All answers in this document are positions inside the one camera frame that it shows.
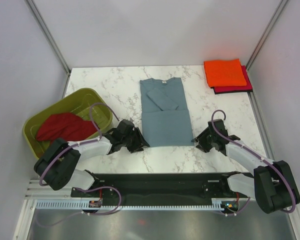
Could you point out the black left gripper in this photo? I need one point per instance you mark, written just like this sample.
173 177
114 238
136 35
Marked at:
140 142

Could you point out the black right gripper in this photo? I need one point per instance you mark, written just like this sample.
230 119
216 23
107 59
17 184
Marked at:
202 146

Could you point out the blue-grey t-shirt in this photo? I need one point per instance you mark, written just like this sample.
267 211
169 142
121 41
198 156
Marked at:
165 117

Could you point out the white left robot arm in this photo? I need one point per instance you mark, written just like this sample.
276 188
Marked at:
58 163

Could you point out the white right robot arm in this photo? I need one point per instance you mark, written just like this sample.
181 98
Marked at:
271 183

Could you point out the folded crimson t-shirt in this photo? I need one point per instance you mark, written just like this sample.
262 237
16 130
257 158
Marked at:
235 89

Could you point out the folded orange t-shirt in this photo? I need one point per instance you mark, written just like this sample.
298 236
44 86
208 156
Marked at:
224 73

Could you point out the olive green plastic bin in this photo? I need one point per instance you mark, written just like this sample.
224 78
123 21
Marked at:
78 103

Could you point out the red t-shirt in bin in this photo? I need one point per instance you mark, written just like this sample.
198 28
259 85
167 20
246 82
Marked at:
67 126

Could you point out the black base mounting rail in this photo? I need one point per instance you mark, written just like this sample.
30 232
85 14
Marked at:
158 188

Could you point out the aluminium table edge rail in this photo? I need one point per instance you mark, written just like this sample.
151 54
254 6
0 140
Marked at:
261 126

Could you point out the white slotted cable duct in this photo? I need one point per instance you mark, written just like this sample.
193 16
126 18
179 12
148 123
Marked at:
89 205

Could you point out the left aluminium frame post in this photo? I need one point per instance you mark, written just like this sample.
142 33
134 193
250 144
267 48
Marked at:
48 35

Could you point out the aluminium frame post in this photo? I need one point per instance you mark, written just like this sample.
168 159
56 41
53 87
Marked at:
48 35
267 32

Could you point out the right aluminium frame post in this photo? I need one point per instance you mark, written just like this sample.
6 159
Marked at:
267 32

